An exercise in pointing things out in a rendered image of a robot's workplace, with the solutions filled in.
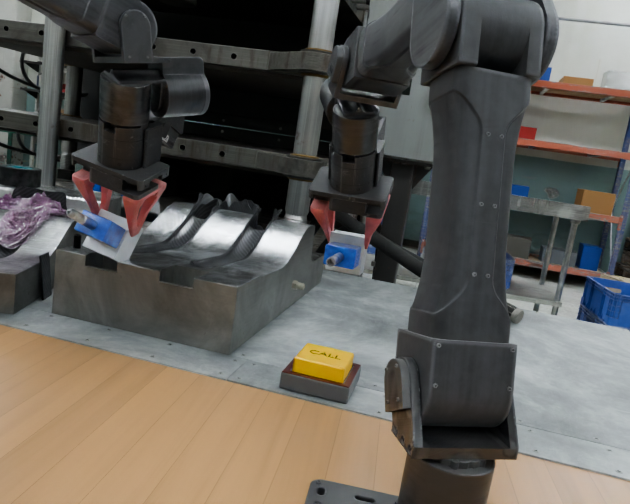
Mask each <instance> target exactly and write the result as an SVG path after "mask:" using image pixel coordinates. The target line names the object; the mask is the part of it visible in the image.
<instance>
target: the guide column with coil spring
mask: <svg viewBox="0 0 630 504"><path fill-rule="evenodd" d="M65 43H66V29H64V28H62V27H60V26H59V25H57V24H55V23H54V22H53V21H51V20H50V19H49V18H48V17H46V16H45V27H44V42H43V57H42V73H41V88H40V104H39V119H38V135H37V150H36V166H35V168H39V169H41V170H42V175H41V185H46V186H53V187H55V184H56V170H57V156H58V142H59V128H60V114H61V100H62V85H63V71H64V57H65Z"/></svg>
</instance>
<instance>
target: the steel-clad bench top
mask: <svg viewBox="0 0 630 504"><path fill-rule="evenodd" d="M417 289H418V288H414V287H409V286H404V285H399V284H394V283H389V282H384V281H379V280H374V279H369V278H364V277H359V276H354V275H349V274H344V273H338V272H333V271H328V270H323V272H322V278H321V282H320V283H319V284H318V285H316V286H315V287H314V288H313V289H311V290H310V291H309V292H308V293H306V294H305V295H304V296H303V297H301V298H300V299H299V300H298V301H296V302H295V303H294V304H293V305H291V306H290V307H289V308H288V309H286V310H285V311H284V312H283V313H281V314H280V315H279V316H278V317H276V318H275V319H274V320H273V321H271V322H270V323H269V324H268V325H266V326H265V327H264V328H263V329H261V330H260V331H259V332H258V333H256V334H255V335H254V336H253V337H251V338H250V339H249V340H247V341H246V342H245V343H244V344H242V345H241V346H240V347H239V348H237V349H236V350H235V351H234V352H232V353H231V354H230V355H226V354H222V353H217V352H213V351H209V350H205V349H201V348H196V347H192V346H188V345H184V344H180V343H175V342H171V341H167V340H163V339H159V338H154V337H150V336H146V335H142V334H138V333H133V332H129V331H125V330H121V329H117V328H112V327H108V326H104V325H100V324H96V323H92V322H87V321H83V320H79V319H75V318H71V317H66V316H62V315H58V314H54V313H52V303H53V289H52V290H51V292H52V295H51V296H49V297H48V298H46V299H45V300H42V296H41V297H40V298H38V299H37V300H35V301H34V302H32V303H31V304H29V305H27V306H26V307H24V308H23V309H21V310H20V311H18V312H17V313H15V314H5V313H0V325H3V326H7V327H11V328H15V329H19V330H23V331H27V332H31V333H35V334H39V335H43V336H47V337H51V338H55V339H59V340H63V341H67V342H71V343H75V344H79V345H83V346H87V347H91V348H96V349H100V350H104V351H108V352H112V353H116V354H120V355H124V356H128V357H132V358H136V359H140V360H144V361H148V362H152V363H156V364H160V365H164V366H168V367H172V368H176V369H180V370H184V371H188V372H192V373H196V374H200V375H204V376H208V377H212V378H216V379H220V380H224V381H226V380H227V381H228V382H232V383H236V384H240V385H244V386H248V387H252V388H256V389H260V390H264V391H268V392H272V393H276V394H280V395H284V396H288V397H293V398H297V399H301V400H305V401H309V402H313V403H317V404H321V405H325V406H329V407H333V408H337V409H341V410H345V411H349V412H353V413H357V414H361V415H365V416H369V417H373V418H377V419H381V420H385V421H389V422H392V412H385V391H384V376H385V368H386V366H387V364H388V362H389V360H390V359H392V358H395V356H396V345H397V334H398V328H401V329H408V322H409V311H410V307H411V306H412V304H413V302H414V299H415V296H416V292H417ZM521 310H523V311H524V316H523V318H522V320H521V321H520V322H519V323H518V324H515V323H513V322H511V325H510V337H509V343H512V344H516V345H517V356H516V367H515V379H514V391H513V397H514V407H515V416H516V426H517V435H518V445H519V451H518V454H522V455H526V456H530V457H534V458H538V459H542V460H546V461H550V462H554V463H558V464H562V465H566V466H570V467H574V468H578V469H582V470H586V471H590V472H594V473H598V474H602V475H606V476H610V477H614V478H618V479H622V480H626V481H630V331H629V330H627V329H622V328H616V327H611V326H606V325H601V324H596V323H591V322H586V321H581V320H576V319H571V318H566V317H561V316H556V315H551V314H546V313H541V312H536V311H531V310H526V309H521ZM307 343H311V344H316V345H320V346H324V347H329V348H333V349H338V350H342V351H346V352H351V353H353V354H354V357H353V363H356V364H360V365H361V371H360V377H359V381H358V383H357V385H356V387H355V389H354V391H353V393H352V395H351V397H350V399H349V401H348V403H347V404H343V403H338V402H334V401H330V400H326V399H322V398H318V397H314V396H310V395H306V394H302V393H298V392H294V391H290V390H286V389H282V388H279V384H280V377H281V372H282V371H283V370H284V369H285V367H286V366H287V365H288V364H289V363H290V362H291V361H292V360H293V359H294V357H295V356H296V355H297V354H298V353H299V352H300V351H301V350H302V348H303V347H304V346H305V345H306V344H307Z"/></svg>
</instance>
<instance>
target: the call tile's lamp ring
mask: <svg viewBox="0 0 630 504"><path fill-rule="evenodd" d="M293 363H294V359H293V360H292V361H291V362H290V363H289V364H288V365H287V366H286V367H285V369H284V370H283V371H282V372H284V373H288V374H293V375H297V376H301V377H305V378H309V379H313V380H318V381H322V382H326V383H330V384H334V385H338V386H343V387H347V388H349V387H350V385H351V383H352V381H353V379H354V377H355V375H356V374H357V372H358V370H359V368H360V366H361V365H360V364H356V363H352V365H353V366H354V367H353V369H352V371H351V372H350V374H349V376H348V378H347V380H346V381H345V383H340V382H336V381H332V380H327V379H323V378H319V377H315V376H311V375H306V374H302V373H298V372H294V371H290V370H291V369H292V367H293Z"/></svg>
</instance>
